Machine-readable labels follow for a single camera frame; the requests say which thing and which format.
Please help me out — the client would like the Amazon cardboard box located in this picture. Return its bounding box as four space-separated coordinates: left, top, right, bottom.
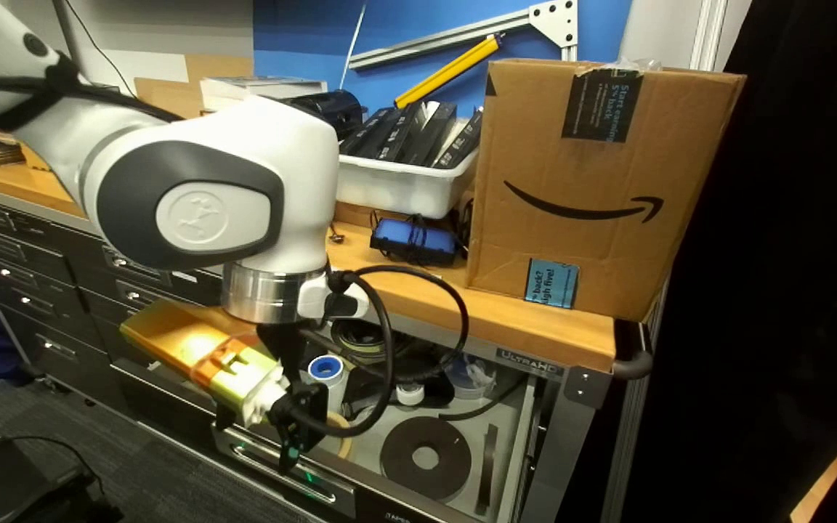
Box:
468 57 744 319

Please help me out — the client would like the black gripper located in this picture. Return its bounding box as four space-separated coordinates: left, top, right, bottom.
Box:
257 323 353 471

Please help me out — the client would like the yellow orange LEGO block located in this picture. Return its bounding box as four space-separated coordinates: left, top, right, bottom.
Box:
190 336 288 424

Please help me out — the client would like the wooden workbench top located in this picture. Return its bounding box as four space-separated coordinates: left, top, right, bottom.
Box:
0 162 616 373

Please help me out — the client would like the open white metal drawer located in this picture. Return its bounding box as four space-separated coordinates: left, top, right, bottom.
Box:
119 299 548 523

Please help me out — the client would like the white plastic bin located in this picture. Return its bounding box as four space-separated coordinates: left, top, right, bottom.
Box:
338 153 476 219

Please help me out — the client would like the grey drawer cabinet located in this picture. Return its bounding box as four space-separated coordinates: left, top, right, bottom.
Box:
0 206 221 405

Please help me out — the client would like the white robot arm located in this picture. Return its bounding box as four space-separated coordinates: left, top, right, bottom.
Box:
0 4 370 339

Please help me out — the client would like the aluminium rail bracket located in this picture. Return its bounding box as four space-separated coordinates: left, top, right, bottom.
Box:
350 0 580 70

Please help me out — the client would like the yellow bar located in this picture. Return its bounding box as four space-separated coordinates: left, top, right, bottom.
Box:
394 36 501 111

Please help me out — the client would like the black abrasive disc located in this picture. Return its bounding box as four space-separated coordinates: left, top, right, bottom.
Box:
382 419 472 499

